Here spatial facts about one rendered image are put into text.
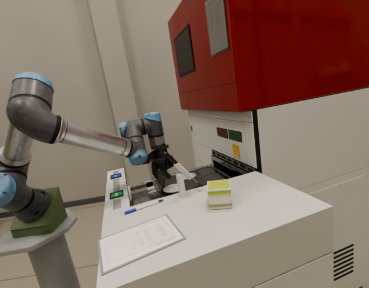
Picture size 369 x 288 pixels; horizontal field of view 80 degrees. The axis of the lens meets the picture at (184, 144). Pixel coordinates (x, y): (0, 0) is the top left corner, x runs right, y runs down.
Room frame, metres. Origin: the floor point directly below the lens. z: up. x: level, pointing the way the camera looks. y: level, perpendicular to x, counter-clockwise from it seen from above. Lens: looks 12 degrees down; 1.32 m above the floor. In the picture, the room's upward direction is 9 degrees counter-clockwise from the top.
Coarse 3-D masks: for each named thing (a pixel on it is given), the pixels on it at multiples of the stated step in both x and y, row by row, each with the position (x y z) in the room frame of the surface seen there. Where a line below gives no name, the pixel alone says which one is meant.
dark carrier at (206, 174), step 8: (200, 168) 1.21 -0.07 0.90; (208, 168) 1.19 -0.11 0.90; (200, 176) 1.08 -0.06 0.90; (208, 176) 1.07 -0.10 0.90; (216, 176) 1.05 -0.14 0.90; (224, 176) 1.03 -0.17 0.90; (160, 184) 1.06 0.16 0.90; (168, 184) 1.05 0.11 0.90; (184, 184) 1.01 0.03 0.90; (192, 184) 1.00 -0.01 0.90; (200, 184) 0.98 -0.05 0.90; (176, 192) 0.93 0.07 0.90
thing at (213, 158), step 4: (212, 156) 1.27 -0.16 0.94; (216, 156) 1.25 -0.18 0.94; (212, 160) 1.28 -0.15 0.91; (216, 160) 1.23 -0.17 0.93; (220, 160) 1.17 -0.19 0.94; (224, 160) 1.15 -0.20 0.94; (212, 164) 1.29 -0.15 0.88; (224, 164) 1.13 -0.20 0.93; (228, 164) 1.09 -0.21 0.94; (232, 164) 1.07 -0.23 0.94; (216, 168) 1.24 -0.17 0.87; (232, 168) 1.05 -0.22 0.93; (236, 168) 1.01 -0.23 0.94; (240, 168) 1.00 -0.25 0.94; (224, 172) 1.16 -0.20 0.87; (236, 172) 1.01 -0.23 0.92; (240, 172) 0.97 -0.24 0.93; (244, 172) 0.94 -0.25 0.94; (248, 172) 0.93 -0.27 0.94; (232, 176) 1.08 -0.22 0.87
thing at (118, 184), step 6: (108, 174) 1.17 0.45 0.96; (108, 180) 1.08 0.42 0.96; (114, 180) 1.07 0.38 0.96; (120, 180) 1.05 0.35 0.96; (108, 186) 0.98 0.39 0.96; (114, 186) 0.98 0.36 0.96; (120, 186) 0.96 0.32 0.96; (126, 186) 0.95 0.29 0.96; (108, 192) 0.91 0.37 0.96; (126, 192) 0.88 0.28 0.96; (108, 198) 0.84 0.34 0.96; (114, 198) 0.83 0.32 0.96; (120, 198) 0.83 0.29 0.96; (126, 198) 0.82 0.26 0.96; (108, 204) 0.79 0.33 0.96; (114, 204) 0.79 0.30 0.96; (120, 204) 0.78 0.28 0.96; (126, 204) 0.77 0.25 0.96; (108, 210) 0.74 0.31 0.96; (114, 210) 0.73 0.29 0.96
